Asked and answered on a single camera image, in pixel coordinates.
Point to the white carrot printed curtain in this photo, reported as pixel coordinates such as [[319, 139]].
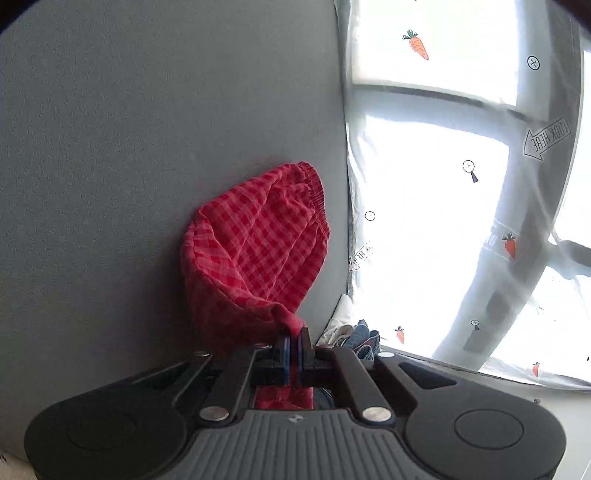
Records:
[[415, 207]]

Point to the blue checked shirt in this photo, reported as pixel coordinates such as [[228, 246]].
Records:
[[364, 339]]

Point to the white cloth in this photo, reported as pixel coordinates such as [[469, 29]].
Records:
[[337, 325]]

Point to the red checked shorts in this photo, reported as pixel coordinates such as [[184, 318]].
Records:
[[254, 240]]

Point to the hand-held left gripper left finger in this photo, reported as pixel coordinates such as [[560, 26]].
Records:
[[287, 353]]

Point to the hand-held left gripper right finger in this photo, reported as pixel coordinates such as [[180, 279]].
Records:
[[302, 353]]

